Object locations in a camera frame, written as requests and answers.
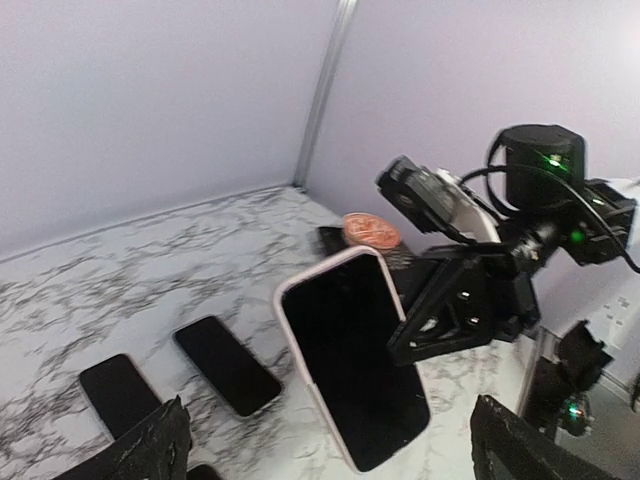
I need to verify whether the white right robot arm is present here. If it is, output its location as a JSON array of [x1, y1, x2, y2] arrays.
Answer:
[[377, 124, 637, 365]]

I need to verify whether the aluminium front rail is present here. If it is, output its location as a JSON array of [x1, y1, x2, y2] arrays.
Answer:
[[518, 275, 639, 479]]

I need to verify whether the aluminium right corner post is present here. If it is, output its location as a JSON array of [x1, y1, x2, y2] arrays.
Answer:
[[292, 0, 359, 191]]

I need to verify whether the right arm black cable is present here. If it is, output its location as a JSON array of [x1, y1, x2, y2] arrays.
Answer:
[[452, 134, 640, 274]]

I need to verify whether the red white patterned bowl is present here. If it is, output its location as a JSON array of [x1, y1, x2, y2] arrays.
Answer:
[[343, 212, 401, 251]]

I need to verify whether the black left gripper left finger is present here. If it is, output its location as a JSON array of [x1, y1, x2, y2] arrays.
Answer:
[[56, 397, 191, 480]]

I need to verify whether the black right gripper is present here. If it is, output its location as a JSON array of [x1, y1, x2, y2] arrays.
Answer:
[[387, 242, 543, 366]]

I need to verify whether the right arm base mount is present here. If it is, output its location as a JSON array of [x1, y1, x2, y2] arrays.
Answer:
[[518, 319, 613, 441]]

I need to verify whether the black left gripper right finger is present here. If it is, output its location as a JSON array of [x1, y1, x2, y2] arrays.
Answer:
[[470, 395, 613, 479]]

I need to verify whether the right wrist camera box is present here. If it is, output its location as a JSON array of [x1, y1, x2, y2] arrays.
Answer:
[[376, 155, 501, 244]]

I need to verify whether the pink phone case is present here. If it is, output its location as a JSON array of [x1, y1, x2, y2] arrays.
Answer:
[[273, 245, 434, 475]]

